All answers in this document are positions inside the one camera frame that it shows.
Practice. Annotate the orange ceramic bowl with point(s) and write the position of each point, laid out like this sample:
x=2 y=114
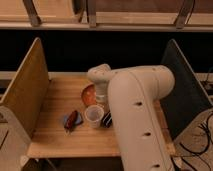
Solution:
x=88 y=95

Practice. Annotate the wooden shelf with brackets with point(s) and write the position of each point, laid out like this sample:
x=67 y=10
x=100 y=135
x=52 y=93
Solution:
x=108 y=15

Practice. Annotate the black striped object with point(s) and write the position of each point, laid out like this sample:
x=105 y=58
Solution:
x=107 y=120

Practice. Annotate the right dark divider panel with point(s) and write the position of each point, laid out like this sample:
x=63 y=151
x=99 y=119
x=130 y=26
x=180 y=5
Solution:
x=188 y=99

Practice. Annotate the blue cloth piece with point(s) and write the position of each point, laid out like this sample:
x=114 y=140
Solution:
x=78 y=121

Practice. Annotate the left wooden divider panel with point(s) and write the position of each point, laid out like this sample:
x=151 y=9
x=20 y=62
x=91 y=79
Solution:
x=22 y=100

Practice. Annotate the white plastic cup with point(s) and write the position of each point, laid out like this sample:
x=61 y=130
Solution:
x=94 y=115

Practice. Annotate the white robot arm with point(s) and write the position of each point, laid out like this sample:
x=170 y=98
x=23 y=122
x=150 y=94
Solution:
x=130 y=94

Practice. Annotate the dark red chili toy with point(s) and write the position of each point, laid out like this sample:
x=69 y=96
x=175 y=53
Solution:
x=70 y=120

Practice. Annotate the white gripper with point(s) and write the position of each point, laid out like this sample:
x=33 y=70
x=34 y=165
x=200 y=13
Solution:
x=101 y=97

